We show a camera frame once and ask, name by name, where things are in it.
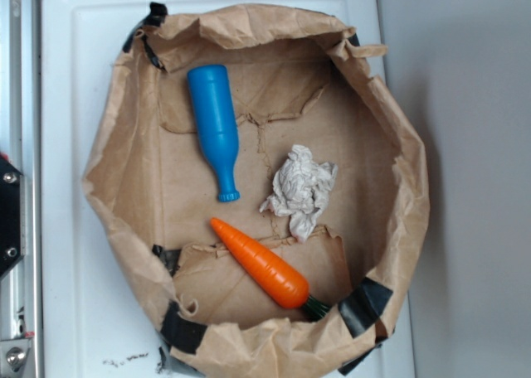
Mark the blue plastic toy bottle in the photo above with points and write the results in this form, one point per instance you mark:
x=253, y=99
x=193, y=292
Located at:
x=216, y=125

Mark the crumpled white paper ball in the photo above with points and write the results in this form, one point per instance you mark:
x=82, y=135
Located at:
x=301, y=190

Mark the orange plastic toy carrot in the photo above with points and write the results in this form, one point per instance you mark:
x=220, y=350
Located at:
x=278, y=279

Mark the brown paper bag bin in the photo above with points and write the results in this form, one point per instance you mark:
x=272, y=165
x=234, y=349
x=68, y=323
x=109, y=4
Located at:
x=296, y=77

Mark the black metal bracket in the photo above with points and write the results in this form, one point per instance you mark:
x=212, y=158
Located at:
x=12, y=249

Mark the aluminium frame rail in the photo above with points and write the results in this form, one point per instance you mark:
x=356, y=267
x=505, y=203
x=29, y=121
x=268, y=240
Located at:
x=21, y=305

